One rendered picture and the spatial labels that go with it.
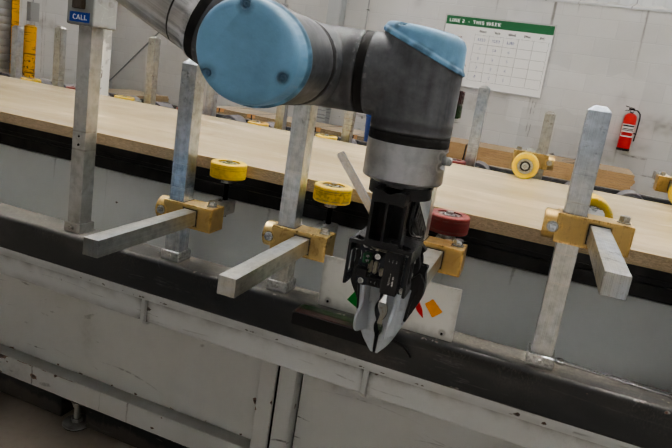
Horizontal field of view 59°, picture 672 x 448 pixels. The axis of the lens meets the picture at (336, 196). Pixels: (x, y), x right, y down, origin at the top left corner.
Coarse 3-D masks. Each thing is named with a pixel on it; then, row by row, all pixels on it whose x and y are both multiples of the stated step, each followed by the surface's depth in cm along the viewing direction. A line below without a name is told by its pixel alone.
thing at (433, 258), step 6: (438, 234) 114; (450, 240) 111; (426, 252) 101; (432, 252) 101; (438, 252) 102; (426, 258) 97; (432, 258) 98; (438, 258) 99; (432, 264) 95; (438, 264) 100; (432, 270) 95; (432, 276) 96; (384, 300) 76; (378, 306) 76; (384, 306) 75; (384, 312) 75
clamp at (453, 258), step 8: (424, 240) 104; (432, 240) 105; (440, 240) 106; (448, 240) 107; (432, 248) 103; (440, 248) 103; (448, 248) 103; (456, 248) 102; (464, 248) 103; (448, 256) 103; (456, 256) 102; (464, 256) 104; (448, 264) 103; (456, 264) 102; (440, 272) 104; (448, 272) 103; (456, 272) 103
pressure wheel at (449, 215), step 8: (432, 216) 111; (440, 216) 109; (448, 216) 110; (456, 216) 113; (464, 216) 112; (432, 224) 111; (440, 224) 110; (448, 224) 109; (456, 224) 109; (464, 224) 110; (440, 232) 110; (448, 232) 109; (456, 232) 109; (464, 232) 110
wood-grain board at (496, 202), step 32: (0, 96) 187; (32, 96) 200; (64, 96) 214; (32, 128) 154; (64, 128) 150; (128, 128) 161; (160, 128) 171; (224, 128) 193; (256, 128) 207; (256, 160) 142; (320, 160) 157; (352, 160) 166; (352, 192) 126; (448, 192) 139; (480, 192) 146; (512, 192) 153; (544, 192) 162; (480, 224) 118; (512, 224) 116; (640, 224) 136; (640, 256) 108
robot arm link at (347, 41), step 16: (336, 32) 63; (352, 32) 63; (368, 32) 63; (336, 48) 59; (352, 48) 61; (336, 64) 59; (352, 64) 61; (336, 80) 61; (352, 80) 61; (320, 96) 60; (336, 96) 63; (352, 96) 62
